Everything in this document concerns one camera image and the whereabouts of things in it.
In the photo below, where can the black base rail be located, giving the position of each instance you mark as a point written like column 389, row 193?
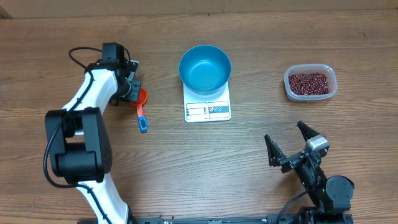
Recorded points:
column 270, row 219

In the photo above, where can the white digital kitchen scale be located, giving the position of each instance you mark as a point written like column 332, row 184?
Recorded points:
column 207, row 108

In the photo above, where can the clear plastic container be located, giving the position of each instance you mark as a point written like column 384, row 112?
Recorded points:
column 311, row 68

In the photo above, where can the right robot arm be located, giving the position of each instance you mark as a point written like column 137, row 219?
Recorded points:
column 331, row 196

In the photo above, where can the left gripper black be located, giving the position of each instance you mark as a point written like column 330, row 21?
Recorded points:
column 135, row 93

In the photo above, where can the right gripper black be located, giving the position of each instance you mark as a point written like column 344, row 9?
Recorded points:
column 296, row 158

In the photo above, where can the red measuring scoop blue handle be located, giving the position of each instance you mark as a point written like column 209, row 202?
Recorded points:
column 139, row 104

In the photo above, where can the blue metal bowl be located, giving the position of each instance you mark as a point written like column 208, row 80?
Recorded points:
column 205, row 69

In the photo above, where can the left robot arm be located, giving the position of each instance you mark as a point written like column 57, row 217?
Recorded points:
column 78, row 153

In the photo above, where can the red beans in container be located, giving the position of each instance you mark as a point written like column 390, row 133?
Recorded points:
column 309, row 84

